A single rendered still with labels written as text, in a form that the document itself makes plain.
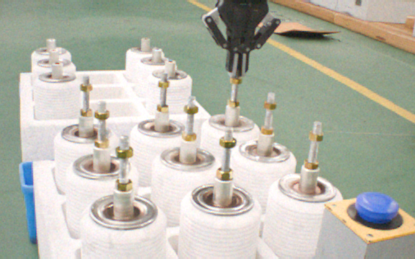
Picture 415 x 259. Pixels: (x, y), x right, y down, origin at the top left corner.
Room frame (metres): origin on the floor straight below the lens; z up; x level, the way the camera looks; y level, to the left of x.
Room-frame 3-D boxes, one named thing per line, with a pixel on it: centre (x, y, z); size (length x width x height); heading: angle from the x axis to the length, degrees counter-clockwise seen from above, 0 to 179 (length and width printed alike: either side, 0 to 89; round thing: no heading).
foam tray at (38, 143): (1.15, 0.25, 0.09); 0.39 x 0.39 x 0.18; 21
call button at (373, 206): (0.42, -0.16, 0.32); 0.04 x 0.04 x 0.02
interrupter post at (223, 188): (0.55, -0.02, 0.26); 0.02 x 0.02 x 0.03
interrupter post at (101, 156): (0.61, 0.14, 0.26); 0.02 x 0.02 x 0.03
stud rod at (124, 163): (0.50, 0.09, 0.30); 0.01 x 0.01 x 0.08; 26
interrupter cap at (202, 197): (0.55, -0.02, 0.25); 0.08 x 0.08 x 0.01
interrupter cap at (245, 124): (0.81, -0.03, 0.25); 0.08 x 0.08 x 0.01
